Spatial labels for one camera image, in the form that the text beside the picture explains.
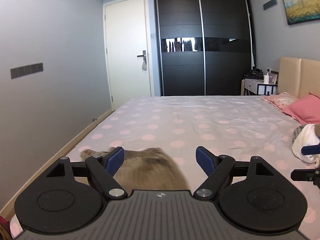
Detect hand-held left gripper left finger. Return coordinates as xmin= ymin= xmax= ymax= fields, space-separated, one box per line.
xmin=46 ymin=147 xmax=128 ymax=200

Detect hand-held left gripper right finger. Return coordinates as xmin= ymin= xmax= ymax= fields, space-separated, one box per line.
xmin=193 ymin=146 xmax=275 ymax=200

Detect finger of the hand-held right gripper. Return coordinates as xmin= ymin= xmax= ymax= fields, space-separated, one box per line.
xmin=290 ymin=168 xmax=320 ymax=187
xmin=301 ymin=143 xmax=320 ymax=156

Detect white garment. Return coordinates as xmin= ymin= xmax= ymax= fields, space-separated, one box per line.
xmin=291 ymin=124 xmax=320 ymax=166

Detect olive striped pants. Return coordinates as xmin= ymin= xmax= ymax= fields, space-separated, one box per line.
xmin=79 ymin=147 xmax=190 ymax=191

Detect grey garment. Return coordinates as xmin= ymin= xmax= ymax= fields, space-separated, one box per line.
xmin=292 ymin=125 xmax=308 ymax=142

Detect bed with pink dotted sheet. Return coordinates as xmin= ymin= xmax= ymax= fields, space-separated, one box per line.
xmin=10 ymin=95 xmax=320 ymax=240

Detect light pink printed pillow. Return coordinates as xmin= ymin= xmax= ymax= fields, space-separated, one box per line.
xmin=260 ymin=92 xmax=300 ymax=110

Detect beige padded headboard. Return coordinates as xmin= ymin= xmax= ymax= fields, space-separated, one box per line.
xmin=277 ymin=57 xmax=320 ymax=99

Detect white bedside table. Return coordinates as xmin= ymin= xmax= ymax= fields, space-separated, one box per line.
xmin=241 ymin=78 xmax=278 ymax=96

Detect black bag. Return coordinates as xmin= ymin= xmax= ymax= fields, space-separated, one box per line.
xmin=244 ymin=68 xmax=263 ymax=80

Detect white room door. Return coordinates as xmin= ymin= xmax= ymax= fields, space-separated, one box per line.
xmin=104 ymin=0 xmax=153 ymax=112

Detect dark sliding door wardrobe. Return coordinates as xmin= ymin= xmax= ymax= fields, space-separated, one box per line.
xmin=153 ymin=0 xmax=256 ymax=97

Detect framed landscape painting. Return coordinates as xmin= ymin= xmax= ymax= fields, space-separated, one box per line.
xmin=282 ymin=0 xmax=320 ymax=26

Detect grey wall switch panel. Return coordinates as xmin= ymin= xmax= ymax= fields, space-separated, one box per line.
xmin=10 ymin=63 xmax=44 ymax=80

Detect dark wall lamp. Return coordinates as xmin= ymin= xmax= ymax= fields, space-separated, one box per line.
xmin=263 ymin=0 xmax=278 ymax=11

